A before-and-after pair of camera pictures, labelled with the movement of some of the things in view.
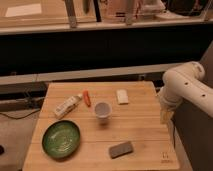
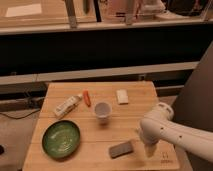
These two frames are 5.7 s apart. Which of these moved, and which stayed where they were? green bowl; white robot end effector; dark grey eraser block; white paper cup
Moved: white robot end effector
Stayed: dark grey eraser block; white paper cup; green bowl
